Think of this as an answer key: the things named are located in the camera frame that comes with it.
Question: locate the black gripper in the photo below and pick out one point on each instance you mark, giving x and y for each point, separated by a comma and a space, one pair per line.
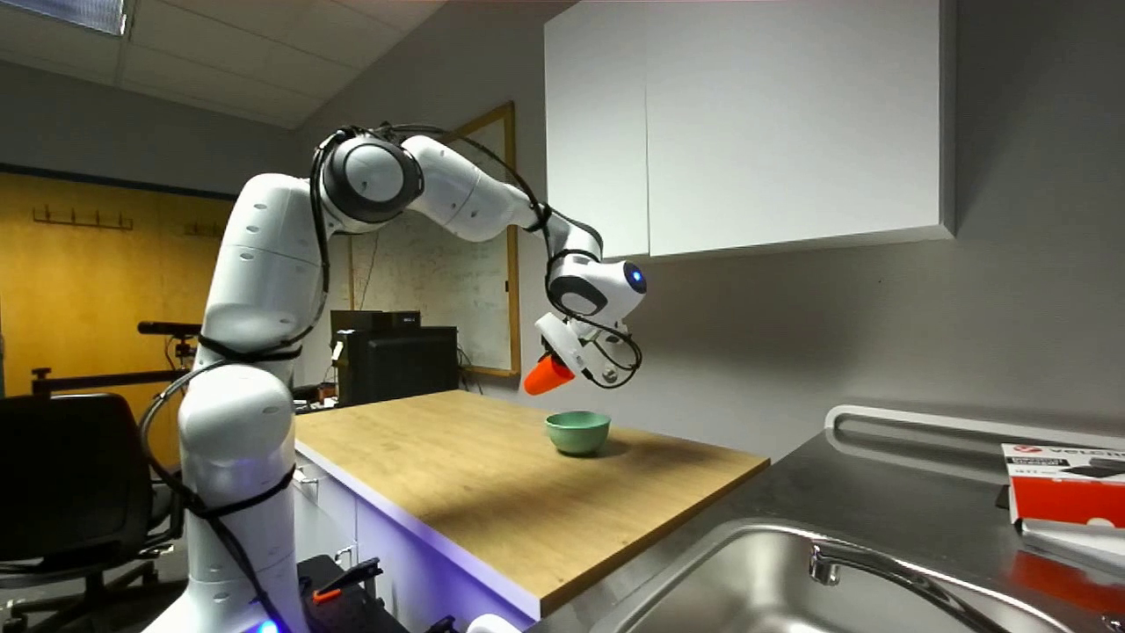
559, 339

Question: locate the orange plastic cup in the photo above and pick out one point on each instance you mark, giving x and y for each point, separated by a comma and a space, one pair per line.
545, 374

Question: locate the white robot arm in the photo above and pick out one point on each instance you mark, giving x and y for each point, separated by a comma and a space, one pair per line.
269, 291

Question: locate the green bowl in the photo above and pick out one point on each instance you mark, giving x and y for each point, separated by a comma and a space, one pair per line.
578, 434

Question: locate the black computer case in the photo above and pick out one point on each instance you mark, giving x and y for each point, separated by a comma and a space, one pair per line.
392, 357

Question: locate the stainless steel sink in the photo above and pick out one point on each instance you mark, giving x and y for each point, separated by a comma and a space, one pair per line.
754, 577

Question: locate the sink faucet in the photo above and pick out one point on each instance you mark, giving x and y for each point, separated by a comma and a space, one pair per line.
827, 561

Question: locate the red and white box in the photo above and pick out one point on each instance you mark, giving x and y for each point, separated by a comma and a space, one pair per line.
1065, 494

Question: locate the black office chair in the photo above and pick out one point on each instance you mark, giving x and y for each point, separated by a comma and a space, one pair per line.
75, 489

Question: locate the whiteboard with wooden frame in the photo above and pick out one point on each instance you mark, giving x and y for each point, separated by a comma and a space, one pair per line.
450, 283

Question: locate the white wall cabinet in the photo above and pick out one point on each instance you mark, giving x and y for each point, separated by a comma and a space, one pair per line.
718, 126

